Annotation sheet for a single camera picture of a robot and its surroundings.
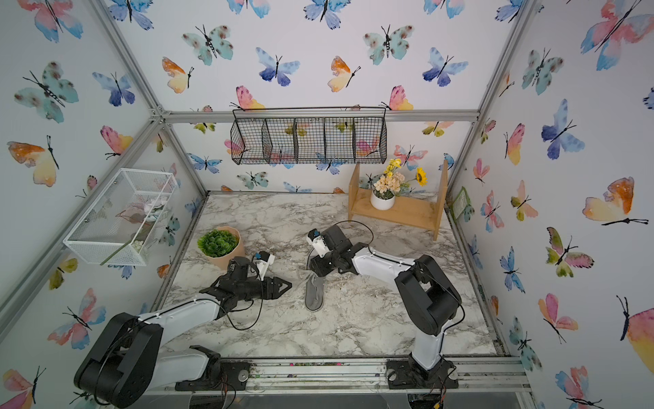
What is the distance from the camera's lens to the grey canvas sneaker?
0.85 metres

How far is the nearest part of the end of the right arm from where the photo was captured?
68cm

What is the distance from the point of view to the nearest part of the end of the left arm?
0.67 m

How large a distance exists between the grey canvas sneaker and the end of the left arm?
112 millimetres

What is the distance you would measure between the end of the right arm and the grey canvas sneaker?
0.07 m
